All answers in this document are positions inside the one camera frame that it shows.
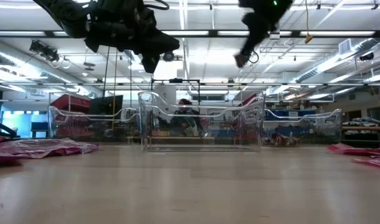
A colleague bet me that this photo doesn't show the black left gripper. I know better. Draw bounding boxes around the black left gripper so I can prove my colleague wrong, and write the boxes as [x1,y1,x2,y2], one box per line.
[83,0,181,75]

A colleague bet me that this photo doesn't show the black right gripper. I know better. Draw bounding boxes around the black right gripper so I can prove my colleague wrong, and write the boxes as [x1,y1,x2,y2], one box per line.
[238,7,286,57]

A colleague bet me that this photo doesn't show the clear plastic bin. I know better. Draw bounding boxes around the clear plastic bin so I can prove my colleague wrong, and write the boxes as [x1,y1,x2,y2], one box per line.
[48,105,140,141]
[137,90,266,153]
[263,108,344,146]

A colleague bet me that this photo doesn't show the yellow hanging tag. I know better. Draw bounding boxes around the yellow hanging tag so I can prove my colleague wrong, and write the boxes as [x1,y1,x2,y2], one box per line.
[304,0,314,45]

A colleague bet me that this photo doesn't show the person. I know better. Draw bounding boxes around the person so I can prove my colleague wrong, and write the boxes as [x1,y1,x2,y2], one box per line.
[168,98,206,138]

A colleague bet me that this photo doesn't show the black monitor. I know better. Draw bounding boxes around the black monitor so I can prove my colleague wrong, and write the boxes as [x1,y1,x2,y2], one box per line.
[89,95,124,116]

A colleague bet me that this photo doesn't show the blue storage bins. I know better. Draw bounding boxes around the blue storage bins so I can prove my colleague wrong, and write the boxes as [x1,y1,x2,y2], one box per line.
[276,109,317,119]

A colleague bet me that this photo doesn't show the red tool cart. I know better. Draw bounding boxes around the red tool cart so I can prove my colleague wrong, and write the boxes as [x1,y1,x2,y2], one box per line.
[49,94,92,138]

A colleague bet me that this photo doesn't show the wooden workbench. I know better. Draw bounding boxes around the wooden workbench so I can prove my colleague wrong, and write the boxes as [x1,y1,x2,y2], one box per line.
[342,116,380,141]

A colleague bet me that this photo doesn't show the blue lit display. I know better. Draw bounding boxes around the blue lit display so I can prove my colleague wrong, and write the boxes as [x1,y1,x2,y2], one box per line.
[1,110,50,138]

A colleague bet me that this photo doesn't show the black overhead frame bar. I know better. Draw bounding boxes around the black overhead frame bar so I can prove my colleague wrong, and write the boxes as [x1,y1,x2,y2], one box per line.
[0,29,380,39]

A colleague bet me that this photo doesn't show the hanging black cable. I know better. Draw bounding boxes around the hanging black cable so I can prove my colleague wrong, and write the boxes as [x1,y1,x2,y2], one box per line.
[102,46,112,94]

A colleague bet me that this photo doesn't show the black curved cable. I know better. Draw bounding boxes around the black curved cable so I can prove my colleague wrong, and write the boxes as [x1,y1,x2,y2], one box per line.
[0,120,18,138]

